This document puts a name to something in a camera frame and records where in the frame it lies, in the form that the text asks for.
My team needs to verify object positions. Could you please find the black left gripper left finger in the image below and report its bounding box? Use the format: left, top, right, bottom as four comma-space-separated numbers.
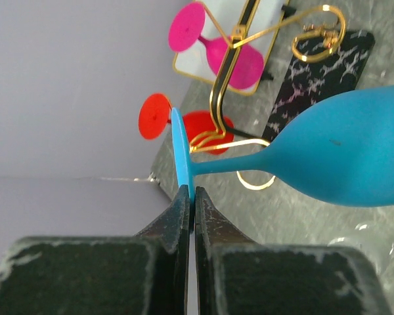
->
0, 185, 190, 314

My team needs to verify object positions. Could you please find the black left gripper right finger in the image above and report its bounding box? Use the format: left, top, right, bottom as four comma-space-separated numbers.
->
195, 187, 391, 314

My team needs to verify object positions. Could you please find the red plastic wine glass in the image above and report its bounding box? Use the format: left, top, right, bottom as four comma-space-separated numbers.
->
138, 93, 234, 148

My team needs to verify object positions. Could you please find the blue plastic wine glass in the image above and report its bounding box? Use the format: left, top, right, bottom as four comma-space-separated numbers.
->
171, 85, 394, 207

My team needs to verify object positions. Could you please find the pink plastic wine glass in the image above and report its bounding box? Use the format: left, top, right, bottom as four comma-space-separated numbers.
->
168, 1, 265, 91

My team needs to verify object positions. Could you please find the clear stemmed wine glass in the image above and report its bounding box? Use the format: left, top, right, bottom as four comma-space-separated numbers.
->
328, 222, 394, 268

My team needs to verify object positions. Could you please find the gold wire wine glass rack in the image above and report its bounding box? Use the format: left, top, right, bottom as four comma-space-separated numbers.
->
175, 1, 379, 190

